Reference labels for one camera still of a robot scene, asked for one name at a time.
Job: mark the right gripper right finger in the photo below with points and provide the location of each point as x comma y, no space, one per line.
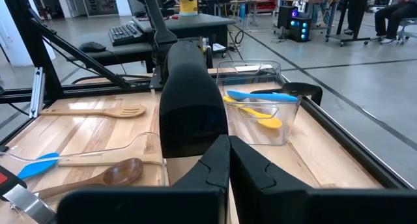
267,191

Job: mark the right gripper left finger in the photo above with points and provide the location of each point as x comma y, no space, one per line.
218,172

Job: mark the yellow silicone spatula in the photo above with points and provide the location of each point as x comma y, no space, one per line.
270,123

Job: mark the large blue silicone spoon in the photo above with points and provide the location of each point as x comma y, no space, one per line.
260,96

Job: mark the dark wooden spoon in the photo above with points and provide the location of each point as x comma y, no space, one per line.
123,173

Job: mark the small blue silicone spoon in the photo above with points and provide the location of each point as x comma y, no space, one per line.
36,167

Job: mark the round black turner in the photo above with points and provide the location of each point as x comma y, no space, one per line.
29,202

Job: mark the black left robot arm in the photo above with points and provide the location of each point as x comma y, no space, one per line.
159,25

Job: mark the clear plastic bin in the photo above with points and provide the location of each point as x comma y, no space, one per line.
163,159
260,133

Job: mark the grey desk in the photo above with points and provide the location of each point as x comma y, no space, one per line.
195,22

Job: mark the black computer blue lights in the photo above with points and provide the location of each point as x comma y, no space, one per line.
298,28

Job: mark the black keyboard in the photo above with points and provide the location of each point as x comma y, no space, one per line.
125,33

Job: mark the yellow container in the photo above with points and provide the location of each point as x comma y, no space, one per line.
188,7

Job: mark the red tool cabinet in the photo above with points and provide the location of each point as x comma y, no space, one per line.
264,2

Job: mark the black computer mouse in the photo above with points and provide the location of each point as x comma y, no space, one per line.
92,46

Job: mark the black rolling desk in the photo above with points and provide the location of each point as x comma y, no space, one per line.
356,9

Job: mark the person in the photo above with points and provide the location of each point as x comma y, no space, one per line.
391,12

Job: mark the office chair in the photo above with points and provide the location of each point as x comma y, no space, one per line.
408,23

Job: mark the black frame clamp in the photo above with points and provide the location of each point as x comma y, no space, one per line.
303,89

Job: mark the silver aluminium bracket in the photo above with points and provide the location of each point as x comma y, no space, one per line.
36,93

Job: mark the wall poster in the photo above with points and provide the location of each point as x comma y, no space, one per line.
99,2

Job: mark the black aluminium table frame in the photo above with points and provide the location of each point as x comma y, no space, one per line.
36,48

